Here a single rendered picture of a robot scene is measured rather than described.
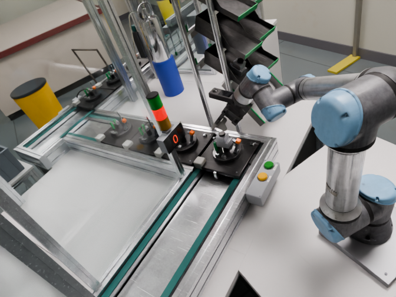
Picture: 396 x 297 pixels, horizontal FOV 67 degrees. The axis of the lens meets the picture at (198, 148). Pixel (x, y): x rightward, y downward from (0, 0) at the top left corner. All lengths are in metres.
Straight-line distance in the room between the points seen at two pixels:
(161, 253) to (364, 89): 0.92
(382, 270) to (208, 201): 0.67
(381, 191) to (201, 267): 0.63
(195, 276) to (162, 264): 0.17
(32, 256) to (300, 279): 0.86
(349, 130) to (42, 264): 0.62
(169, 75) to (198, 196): 1.07
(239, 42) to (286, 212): 0.76
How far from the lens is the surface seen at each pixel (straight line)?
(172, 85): 2.20
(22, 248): 0.56
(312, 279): 1.17
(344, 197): 0.90
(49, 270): 0.61
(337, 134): 0.70
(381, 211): 1.08
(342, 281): 1.17
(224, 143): 1.36
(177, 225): 1.30
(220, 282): 1.19
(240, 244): 1.25
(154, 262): 1.25
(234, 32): 1.47
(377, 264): 1.19
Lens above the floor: 1.92
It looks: 39 degrees down
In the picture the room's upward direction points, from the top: 20 degrees counter-clockwise
